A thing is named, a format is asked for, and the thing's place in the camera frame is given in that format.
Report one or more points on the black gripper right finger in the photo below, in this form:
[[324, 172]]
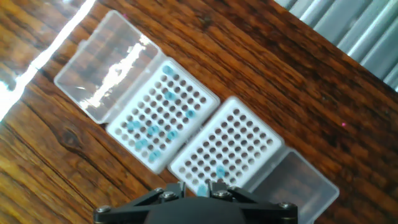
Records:
[[267, 205]]

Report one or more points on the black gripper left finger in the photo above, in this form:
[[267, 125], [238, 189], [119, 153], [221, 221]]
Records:
[[130, 205]]

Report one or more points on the blue pipette tip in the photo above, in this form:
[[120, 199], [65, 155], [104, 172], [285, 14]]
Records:
[[190, 114], [154, 154], [168, 70], [202, 190], [172, 134], [152, 130], [133, 125], [220, 171], [170, 96], [141, 143]]

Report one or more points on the white pipette tip box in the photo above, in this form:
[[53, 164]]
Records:
[[208, 98], [270, 137]]

